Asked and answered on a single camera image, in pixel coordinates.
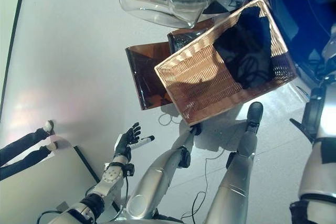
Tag grey stacked washing machine tower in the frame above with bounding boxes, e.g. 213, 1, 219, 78
228, 0, 336, 101

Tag blue outlined machine sticker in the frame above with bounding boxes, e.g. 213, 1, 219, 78
296, 86, 310, 102

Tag rectangular wicker laundry basket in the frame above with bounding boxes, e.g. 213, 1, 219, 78
154, 0, 297, 127

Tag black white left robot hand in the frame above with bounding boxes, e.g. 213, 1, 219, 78
114, 122, 155, 162

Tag silver robot torso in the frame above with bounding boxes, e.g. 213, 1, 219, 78
104, 217, 184, 224

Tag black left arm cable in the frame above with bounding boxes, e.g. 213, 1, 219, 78
34, 171, 131, 224

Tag person leg black trousers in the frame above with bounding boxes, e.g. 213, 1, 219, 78
0, 120, 55, 158
0, 141, 60, 175

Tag black garment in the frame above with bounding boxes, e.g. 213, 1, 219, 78
214, 6, 273, 90

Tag thin dark floor cable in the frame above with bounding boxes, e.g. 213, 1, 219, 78
181, 145, 227, 221

